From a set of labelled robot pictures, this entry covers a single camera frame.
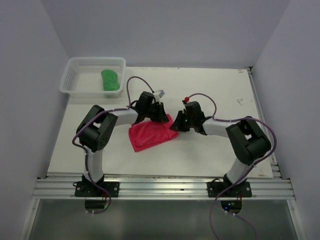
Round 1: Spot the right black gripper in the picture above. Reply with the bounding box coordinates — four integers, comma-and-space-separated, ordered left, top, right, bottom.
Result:
170, 110, 195, 132

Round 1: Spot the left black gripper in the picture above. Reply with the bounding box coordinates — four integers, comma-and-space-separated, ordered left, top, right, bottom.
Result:
144, 101, 169, 122

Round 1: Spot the pink towel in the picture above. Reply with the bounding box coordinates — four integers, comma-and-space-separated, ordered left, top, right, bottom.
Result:
128, 114, 179, 153

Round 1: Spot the green towel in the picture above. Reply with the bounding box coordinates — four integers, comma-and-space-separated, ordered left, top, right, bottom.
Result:
101, 69, 120, 92

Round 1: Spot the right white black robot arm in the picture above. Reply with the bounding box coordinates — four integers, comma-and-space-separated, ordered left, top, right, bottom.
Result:
170, 100, 272, 197

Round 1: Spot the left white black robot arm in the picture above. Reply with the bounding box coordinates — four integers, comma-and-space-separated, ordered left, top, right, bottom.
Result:
72, 90, 169, 197

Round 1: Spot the white plastic basket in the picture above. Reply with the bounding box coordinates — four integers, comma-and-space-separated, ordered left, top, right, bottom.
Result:
59, 57, 126, 98

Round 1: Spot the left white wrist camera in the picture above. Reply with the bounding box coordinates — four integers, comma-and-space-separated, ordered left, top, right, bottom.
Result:
153, 89, 165, 101

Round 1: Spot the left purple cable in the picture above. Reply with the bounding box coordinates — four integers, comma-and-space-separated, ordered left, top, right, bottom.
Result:
71, 76, 157, 215

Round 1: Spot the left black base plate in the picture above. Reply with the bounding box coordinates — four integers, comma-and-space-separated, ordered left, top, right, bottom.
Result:
72, 181, 120, 198

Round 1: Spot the aluminium mounting rail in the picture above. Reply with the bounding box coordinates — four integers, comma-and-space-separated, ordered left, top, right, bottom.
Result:
32, 174, 295, 200

